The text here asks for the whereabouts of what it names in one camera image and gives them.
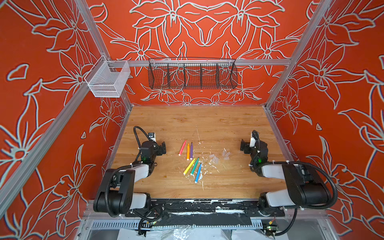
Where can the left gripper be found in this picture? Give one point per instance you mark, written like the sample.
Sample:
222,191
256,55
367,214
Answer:
160,149

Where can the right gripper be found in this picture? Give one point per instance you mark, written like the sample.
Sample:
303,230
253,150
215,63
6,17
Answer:
245,144

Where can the pink highlighter pen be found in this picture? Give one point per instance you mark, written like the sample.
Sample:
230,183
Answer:
182,148

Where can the orange highlighter pen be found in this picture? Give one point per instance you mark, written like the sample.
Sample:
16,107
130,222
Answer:
188,151

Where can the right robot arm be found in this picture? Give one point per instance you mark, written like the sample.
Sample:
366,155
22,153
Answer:
307,186

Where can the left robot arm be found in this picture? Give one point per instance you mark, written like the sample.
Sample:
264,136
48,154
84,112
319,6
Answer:
115,195

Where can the purple highlighter pen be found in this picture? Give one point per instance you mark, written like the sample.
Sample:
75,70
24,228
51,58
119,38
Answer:
191,151

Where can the yellow highlighter pen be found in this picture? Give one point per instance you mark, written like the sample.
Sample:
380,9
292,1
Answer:
189,166

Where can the green highlighter pen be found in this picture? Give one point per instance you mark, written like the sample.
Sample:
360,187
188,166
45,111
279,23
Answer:
195,166

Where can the blue highlighter pen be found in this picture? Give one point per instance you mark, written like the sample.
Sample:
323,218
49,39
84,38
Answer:
198,174

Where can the white mesh basket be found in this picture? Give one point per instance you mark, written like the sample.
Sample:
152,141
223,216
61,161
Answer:
107,79

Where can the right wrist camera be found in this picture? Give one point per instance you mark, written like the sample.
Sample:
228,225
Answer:
255,139

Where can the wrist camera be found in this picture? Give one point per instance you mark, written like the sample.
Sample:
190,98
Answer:
152,136
255,139

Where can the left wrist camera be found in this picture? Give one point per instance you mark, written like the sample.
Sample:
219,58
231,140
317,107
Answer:
152,136

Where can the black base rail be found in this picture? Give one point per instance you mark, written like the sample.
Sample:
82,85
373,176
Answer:
213,212

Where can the black wire basket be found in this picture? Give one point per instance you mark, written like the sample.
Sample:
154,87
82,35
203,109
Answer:
192,74

